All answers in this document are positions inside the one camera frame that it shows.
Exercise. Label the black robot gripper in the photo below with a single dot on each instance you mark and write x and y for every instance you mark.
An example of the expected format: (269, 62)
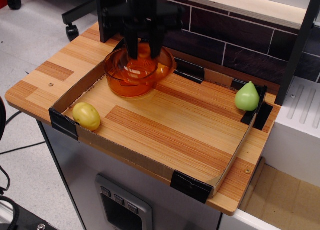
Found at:
(156, 18)

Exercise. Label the orange transparent pot lid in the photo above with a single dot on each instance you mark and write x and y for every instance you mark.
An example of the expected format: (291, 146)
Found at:
(144, 69)

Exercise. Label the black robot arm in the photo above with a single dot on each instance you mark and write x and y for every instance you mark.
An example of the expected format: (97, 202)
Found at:
(132, 17)

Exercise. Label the orange transparent plastic pot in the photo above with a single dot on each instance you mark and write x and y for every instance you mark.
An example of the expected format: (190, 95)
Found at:
(120, 87)

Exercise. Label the black office chair base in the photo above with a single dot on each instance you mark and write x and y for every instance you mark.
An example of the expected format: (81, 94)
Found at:
(75, 14)

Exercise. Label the yellow toy potato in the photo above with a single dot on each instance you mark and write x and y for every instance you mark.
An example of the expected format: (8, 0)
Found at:
(86, 116)

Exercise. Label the green toy pear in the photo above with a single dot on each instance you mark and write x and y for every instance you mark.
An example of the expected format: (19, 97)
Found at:
(247, 98)

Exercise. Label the black caster wheel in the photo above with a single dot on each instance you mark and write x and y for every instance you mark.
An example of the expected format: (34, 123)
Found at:
(14, 4)

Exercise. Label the cardboard fence with black tape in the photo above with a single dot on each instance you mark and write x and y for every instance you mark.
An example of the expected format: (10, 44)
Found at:
(186, 134)

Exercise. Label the grey control panel with buttons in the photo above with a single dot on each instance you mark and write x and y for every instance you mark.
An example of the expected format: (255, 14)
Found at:
(123, 210)

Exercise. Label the white toy sink unit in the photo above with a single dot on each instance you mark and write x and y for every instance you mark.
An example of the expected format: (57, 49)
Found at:
(293, 146)

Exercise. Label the black vertical post right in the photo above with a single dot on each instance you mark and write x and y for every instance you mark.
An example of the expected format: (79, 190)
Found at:
(300, 44)

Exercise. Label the black equipment with braided cable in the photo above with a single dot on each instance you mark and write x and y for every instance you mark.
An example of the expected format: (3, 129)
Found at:
(15, 217)

